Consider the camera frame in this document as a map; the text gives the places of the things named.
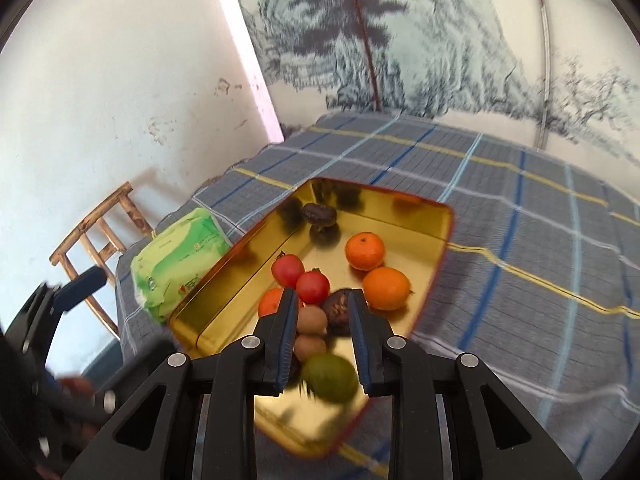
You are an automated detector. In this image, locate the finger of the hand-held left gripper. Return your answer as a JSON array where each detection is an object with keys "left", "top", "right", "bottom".
[
  {"left": 10, "top": 282, "right": 66, "bottom": 356},
  {"left": 54, "top": 266, "right": 108, "bottom": 312}
]

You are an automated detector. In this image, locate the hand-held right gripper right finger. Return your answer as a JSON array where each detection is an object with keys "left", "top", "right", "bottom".
[{"left": 347, "top": 288, "right": 583, "bottom": 480}]

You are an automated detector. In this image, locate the dark brown water chestnut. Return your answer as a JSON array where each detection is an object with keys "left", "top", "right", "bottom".
[
  {"left": 321, "top": 288, "right": 357, "bottom": 337},
  {"left": 301, "top": 203, "right": 338, "bottom": 226}
]

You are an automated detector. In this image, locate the red tin box gold interior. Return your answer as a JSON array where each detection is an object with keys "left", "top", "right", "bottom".
[{"left": 166, "top": 177, "right": 455, "bottom": 460}]

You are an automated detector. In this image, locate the person's left hand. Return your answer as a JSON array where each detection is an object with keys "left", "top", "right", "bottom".
[{"left": 59, "top": 376, "right": 97, "bottom": 397}]

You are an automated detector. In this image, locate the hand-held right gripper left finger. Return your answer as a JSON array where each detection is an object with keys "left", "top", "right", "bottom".
[{"left": 62, "top": 287, "right": 301, "bottom": 480}]

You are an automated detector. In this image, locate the ink landscape painted screen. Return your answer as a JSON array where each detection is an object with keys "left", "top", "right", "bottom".
[{"left": 225, "top": 0, "right": 640, "bottom": 171}]

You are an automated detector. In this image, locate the blue plaid bed sheet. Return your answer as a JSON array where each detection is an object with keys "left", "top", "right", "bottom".
[{"left": 82, "top": 111, "right": 640, "bottom": 480}]

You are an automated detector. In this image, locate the wooden chair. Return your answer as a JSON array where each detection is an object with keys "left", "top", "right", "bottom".
[{"left": 49, "top": 182, "right": 156, "bottom": 341}]

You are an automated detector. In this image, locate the brown longan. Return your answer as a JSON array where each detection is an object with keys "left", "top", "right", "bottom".
[
  {"left": 293, "top": 334, "right": 328, "bottom": 361},
  {"left": 297, "top": 304, "right": 328, "bottom": 335}
]

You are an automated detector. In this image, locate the green wet wipes packet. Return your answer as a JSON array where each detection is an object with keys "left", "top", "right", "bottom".
[{"left": 131, "top": 207, "right": 233, "bottom": 325}]

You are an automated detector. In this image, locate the red tomato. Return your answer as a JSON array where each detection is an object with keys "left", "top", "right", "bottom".
[
  {"left": 271, "top": 252, "right": 306, "bottom": 289},
  {"left": 296, "top": 268, "right": 331, "bottom": 306}
]

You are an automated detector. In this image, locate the orange mandarin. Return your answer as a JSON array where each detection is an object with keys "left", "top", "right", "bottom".
[
  {"left": 258, "top": 287, "right": 305, "bottom": 318},
  {"left": 345, "top": 232, "right": 387, "bottom": 271},
  {"left": 362, "top": 267, "right": 412, "bottom": 311}
]

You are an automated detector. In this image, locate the green tomato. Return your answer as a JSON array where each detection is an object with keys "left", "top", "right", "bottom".
[{"left": 301, "top": 352, "right": 360, "bottom": 403}]

